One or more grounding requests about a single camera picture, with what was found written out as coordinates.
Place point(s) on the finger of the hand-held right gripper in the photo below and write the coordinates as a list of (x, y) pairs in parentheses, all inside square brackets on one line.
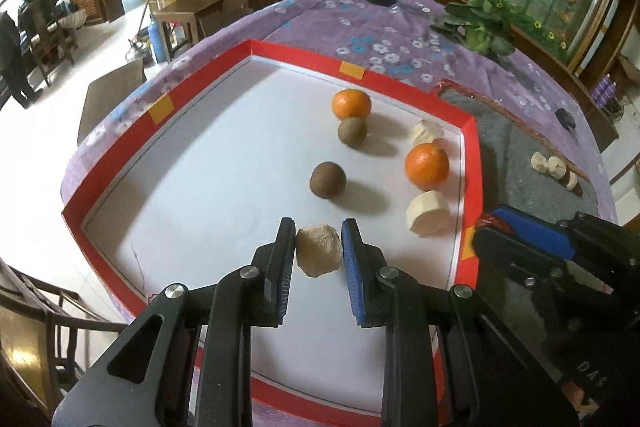
[(510, 259), (540, 232)]

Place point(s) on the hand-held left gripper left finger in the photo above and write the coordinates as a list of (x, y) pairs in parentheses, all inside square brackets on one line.
[(285, 267)]

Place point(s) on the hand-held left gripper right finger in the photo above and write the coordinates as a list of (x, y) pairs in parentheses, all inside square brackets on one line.
[(352, 277)]

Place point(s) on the beige rough sugarcane chunk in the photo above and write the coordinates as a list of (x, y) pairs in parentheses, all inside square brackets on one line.
[(319, 251)]

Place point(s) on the pale peeled sugarcane chunk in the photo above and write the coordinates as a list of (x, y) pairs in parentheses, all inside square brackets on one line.
[(426, 132), (537, 162), (556, 167), (427, 213)]

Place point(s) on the brown round kiwi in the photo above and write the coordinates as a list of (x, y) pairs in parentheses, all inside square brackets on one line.
[(327, 179), (353, 133)]

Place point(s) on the red cardboard box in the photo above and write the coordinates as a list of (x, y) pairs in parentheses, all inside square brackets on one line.
[(200, 187)]

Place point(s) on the orange mandarin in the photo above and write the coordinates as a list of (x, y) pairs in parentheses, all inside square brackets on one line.
[(351, 103), (426, 165)]

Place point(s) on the grey fuzzy mat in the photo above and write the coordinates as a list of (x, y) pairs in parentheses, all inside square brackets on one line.
[(510, 157)]

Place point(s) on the black key fob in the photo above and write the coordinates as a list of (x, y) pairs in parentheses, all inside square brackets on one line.
[(565, 118)]

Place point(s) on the wooden side cabinet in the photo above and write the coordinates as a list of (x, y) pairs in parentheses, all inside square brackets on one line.
[(600, 129)]

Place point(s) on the purple bottle pack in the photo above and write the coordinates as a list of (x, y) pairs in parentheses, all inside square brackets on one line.
[(604, 89)]

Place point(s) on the green leafy vegetable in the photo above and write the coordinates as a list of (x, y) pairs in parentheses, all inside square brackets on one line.
[(475, 27)]

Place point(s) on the dark wooden chair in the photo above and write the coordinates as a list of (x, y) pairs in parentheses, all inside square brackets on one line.
[(65, 307)]

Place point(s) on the purple floral tablecloth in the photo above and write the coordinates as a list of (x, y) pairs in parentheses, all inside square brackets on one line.
[(350, 22)]

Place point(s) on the blue cylinder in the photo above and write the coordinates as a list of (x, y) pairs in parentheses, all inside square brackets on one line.
[(156, 39)]

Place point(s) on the small wooden table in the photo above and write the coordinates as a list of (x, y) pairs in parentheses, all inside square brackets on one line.
[(185, 9)]

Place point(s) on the wooden armchair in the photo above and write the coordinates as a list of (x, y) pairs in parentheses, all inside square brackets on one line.
[(50, 47)]

